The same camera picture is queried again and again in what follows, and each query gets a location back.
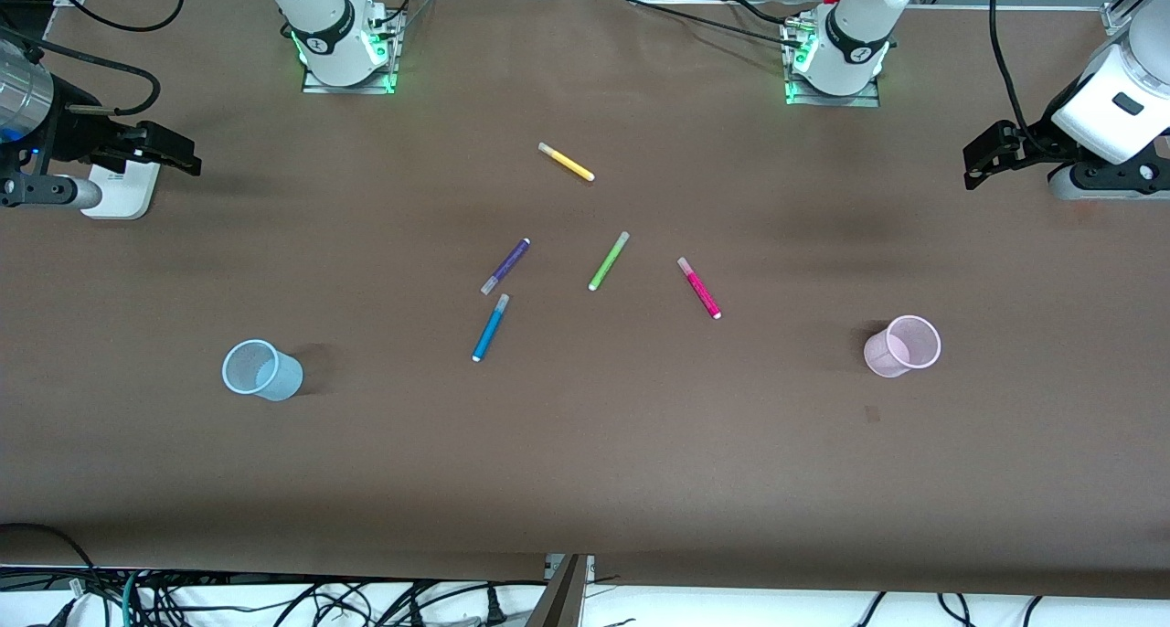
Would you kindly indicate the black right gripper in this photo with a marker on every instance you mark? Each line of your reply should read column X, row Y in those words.
column 75, row 129

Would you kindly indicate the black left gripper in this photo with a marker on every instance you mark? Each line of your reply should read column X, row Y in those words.
column 1034, row 146

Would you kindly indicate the pink marker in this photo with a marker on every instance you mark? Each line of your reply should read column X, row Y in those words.
column 699, row 288

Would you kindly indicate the blue marker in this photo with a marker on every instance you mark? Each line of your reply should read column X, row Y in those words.
column 491, row 328

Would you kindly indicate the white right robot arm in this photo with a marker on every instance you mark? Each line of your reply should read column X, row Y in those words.
column 324, row 24

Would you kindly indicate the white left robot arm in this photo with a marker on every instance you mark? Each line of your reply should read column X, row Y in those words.
column 855, row 24

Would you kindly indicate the white box device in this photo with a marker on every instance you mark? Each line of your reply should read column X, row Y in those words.
column 128, row 197

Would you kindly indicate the aluminium corner profile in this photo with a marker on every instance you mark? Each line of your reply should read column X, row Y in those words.
column 1120, row 15

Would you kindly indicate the pink mesh cup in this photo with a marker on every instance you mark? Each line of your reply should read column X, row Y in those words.
column 880, row 357

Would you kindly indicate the blue mesh cup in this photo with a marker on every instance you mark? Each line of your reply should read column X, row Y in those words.
column 279, row 382

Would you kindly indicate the purple marker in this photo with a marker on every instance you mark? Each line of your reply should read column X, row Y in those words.
column 505, row 266

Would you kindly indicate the yellow marker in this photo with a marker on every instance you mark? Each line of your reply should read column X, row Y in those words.
column 567, row 162

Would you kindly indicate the green marker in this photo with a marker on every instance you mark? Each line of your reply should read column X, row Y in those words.
column 609, row 261

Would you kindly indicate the brown table cover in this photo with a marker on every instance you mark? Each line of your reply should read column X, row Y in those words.
column 585, row 472

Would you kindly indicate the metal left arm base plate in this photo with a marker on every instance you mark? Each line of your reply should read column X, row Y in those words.
column 832, row 101

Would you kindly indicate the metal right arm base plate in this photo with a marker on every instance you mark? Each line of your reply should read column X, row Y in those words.
column 347, row 89

